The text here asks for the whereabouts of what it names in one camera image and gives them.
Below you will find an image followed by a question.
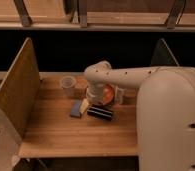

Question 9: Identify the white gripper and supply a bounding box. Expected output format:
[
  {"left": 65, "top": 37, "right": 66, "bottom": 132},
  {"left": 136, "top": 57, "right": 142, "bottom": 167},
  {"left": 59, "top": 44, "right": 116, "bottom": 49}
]
[{"left": 80, "top": 84, "right": 104, "bottom": 114}]

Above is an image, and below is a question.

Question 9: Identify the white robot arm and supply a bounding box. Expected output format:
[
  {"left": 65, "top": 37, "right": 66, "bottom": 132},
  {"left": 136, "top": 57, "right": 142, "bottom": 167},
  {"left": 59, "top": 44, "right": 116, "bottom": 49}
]
[{"left": 84, "top": 61, "right": 195, "bottom": 171}]

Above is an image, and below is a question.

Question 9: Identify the translucent ceramic cup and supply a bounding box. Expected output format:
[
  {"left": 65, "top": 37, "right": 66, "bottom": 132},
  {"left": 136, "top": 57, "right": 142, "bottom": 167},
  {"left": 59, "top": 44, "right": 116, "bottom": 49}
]
[{"left": 60, "top": 76, "right": 77, "bottom": 97}]

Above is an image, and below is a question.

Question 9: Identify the small cup right of bowl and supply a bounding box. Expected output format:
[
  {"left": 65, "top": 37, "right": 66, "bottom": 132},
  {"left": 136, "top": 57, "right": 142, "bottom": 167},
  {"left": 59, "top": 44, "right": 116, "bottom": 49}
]
[{"left": 115, "top": 87, "right": 125, "bottom": 104}]

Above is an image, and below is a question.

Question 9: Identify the black striped box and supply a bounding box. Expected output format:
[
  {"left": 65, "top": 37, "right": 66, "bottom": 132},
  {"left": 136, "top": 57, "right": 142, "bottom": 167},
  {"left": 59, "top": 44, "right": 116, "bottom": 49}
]
[{"left": 87, "top": 106, "right": 113, "bottom": 121}]

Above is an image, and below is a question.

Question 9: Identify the left wooden side panel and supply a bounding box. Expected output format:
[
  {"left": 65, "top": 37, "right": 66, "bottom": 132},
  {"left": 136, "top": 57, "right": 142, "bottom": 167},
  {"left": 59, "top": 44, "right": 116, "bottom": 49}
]
[{"left": 0, "top": 38, "right": 40, "bottom": 142}]

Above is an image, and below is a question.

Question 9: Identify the right dark side panel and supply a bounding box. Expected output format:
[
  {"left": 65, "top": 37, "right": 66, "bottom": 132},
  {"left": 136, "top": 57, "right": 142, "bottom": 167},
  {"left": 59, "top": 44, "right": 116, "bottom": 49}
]
[{"left": 151, "top": 38, "right": 179, "bottom": 66}]

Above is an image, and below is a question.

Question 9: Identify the wooden upper shelf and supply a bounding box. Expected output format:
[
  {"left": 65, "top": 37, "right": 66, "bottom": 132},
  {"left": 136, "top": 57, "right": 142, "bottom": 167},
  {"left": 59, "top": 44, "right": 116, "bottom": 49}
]
[{"left": 0, "top": 0, "right": 195, "bottom": 32}]

